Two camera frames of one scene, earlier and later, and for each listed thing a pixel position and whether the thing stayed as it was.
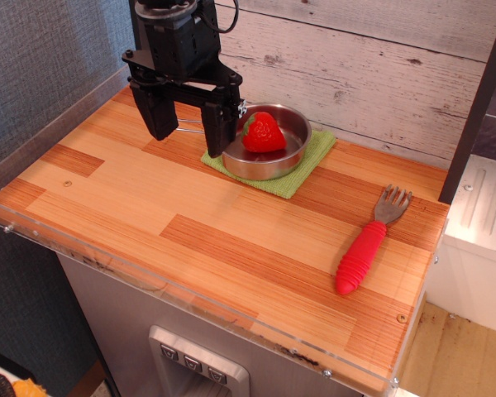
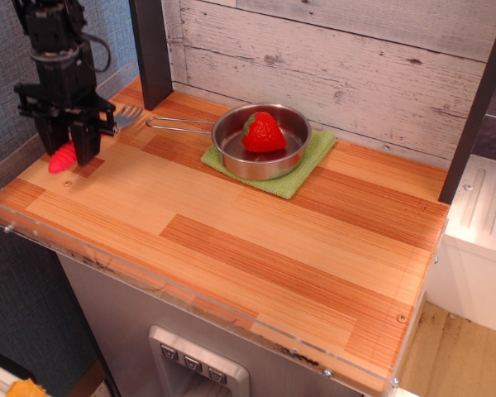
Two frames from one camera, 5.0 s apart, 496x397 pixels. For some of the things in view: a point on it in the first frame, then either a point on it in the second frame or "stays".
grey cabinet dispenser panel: (187, 370) stays
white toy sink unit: (472, 276) stays
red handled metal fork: (369, 239) -> (65, 157)
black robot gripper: (178, 46) -> (65, 83)
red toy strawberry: (261, 133) stays
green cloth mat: (283, 187) stays
